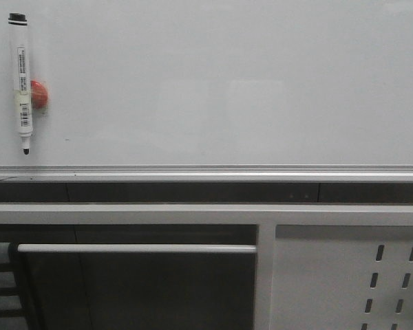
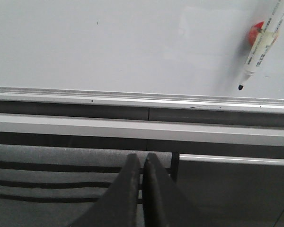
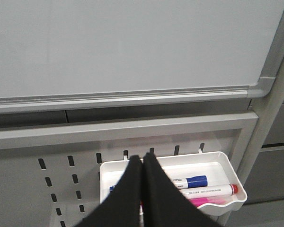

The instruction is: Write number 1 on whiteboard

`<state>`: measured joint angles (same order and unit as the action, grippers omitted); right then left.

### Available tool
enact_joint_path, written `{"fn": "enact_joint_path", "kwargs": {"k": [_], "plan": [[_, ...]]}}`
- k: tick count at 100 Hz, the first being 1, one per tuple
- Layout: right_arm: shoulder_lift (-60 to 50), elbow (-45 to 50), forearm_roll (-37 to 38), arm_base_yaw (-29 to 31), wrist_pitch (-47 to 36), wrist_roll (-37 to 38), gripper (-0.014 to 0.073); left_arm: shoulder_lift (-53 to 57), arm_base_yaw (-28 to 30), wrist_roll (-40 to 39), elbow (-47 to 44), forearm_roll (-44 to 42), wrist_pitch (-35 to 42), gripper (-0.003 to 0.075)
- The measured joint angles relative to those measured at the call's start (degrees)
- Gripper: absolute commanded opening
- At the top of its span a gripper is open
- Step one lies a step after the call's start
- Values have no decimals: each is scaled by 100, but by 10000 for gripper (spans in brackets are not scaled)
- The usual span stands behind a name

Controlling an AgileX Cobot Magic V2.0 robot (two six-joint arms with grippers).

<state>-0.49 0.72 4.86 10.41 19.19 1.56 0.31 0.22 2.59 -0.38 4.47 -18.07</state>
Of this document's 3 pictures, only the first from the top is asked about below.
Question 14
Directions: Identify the red round magnet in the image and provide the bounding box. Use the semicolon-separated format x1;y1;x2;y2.
31;80;48;109

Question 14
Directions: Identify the white whiteboard marker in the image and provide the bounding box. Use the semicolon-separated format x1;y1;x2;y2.
8;12;33;155

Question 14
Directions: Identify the white perforated pegboard panel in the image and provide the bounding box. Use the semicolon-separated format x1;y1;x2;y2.
271;225;413;329

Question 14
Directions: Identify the white horizontal metal rod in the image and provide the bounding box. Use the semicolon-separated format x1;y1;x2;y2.
17;243;257;254

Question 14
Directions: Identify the white metal stand frame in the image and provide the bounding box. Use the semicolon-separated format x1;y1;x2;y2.
0;203;413;329

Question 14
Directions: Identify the whiteboard with aluminium frame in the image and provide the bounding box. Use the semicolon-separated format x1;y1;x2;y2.
0;1;413;182

